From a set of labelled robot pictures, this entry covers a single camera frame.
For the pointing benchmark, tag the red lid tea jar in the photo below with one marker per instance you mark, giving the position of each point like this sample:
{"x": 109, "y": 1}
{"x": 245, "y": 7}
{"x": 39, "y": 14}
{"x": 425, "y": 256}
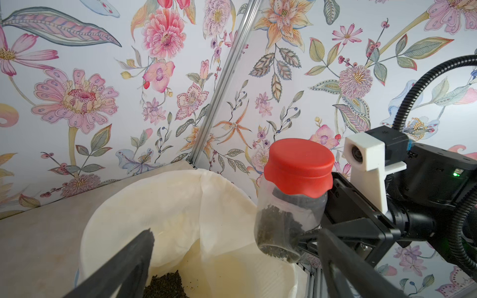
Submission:
{"x": 292, "y": 196}

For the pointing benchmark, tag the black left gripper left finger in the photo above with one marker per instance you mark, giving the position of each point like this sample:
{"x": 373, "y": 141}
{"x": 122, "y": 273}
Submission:
{"x": 125, "y": 274}

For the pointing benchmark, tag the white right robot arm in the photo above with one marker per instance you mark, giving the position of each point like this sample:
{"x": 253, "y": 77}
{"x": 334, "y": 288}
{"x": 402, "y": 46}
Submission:
{"x": 401, "y": 191}

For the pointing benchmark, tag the aluminium corner post right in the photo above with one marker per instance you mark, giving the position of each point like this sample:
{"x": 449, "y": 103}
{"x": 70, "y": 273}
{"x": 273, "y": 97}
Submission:
{"x": 225, "y": 79}

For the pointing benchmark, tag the cream trash bin with liner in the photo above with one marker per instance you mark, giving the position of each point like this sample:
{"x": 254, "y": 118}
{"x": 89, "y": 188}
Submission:
{"x": 203, "y": 229}

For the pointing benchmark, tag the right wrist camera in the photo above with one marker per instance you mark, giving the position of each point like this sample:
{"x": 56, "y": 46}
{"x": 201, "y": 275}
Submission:
{"x": 374, "y": 155}

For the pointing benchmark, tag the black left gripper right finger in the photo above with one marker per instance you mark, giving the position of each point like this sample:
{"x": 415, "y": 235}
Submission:
{"x": 344, "y": 271}

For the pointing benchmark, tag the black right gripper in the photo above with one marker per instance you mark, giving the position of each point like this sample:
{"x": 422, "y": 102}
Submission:
{"x": 357, "y": 222}

